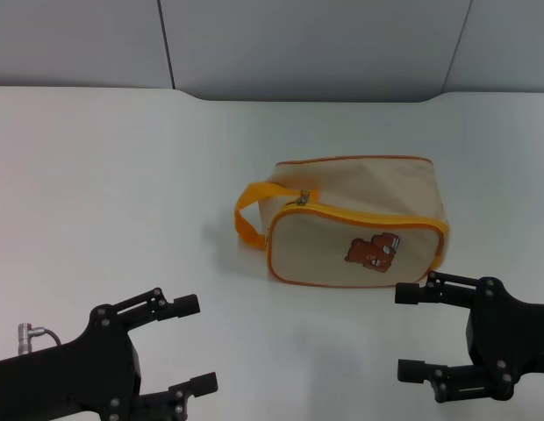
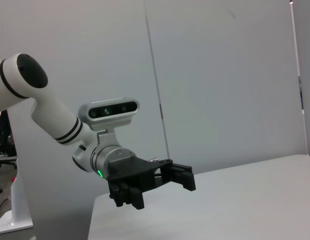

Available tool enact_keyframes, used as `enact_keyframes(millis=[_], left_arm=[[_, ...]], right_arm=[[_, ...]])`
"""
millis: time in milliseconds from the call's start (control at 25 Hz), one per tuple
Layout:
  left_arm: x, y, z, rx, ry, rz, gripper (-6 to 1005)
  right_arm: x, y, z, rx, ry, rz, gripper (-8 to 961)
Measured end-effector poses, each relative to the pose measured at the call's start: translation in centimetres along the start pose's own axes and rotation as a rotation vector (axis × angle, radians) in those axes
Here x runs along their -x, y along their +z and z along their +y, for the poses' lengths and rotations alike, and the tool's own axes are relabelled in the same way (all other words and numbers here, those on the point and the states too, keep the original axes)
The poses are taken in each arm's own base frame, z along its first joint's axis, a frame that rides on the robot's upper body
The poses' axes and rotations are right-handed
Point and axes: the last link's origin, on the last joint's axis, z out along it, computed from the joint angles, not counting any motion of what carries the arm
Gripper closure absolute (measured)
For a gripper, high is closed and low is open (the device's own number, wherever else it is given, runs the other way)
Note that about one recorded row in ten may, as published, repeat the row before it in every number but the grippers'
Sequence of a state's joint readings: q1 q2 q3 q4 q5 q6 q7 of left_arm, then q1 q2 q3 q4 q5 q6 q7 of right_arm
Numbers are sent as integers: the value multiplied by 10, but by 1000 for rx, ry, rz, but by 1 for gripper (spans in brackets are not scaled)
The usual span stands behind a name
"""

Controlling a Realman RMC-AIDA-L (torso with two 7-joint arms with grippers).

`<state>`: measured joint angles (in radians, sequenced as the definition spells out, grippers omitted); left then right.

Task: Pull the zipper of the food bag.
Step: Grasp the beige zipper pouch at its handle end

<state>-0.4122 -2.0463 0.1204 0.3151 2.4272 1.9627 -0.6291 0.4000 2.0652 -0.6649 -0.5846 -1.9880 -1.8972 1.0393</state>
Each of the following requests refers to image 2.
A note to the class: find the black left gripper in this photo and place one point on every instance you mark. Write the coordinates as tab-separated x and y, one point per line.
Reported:
130	172

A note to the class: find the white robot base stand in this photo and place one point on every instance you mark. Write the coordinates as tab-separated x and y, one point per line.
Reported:
18	200

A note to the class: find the black office chair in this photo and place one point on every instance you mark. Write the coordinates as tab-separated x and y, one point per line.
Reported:
6	140

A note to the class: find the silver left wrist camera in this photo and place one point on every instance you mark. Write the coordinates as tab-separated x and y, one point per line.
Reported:
110	112

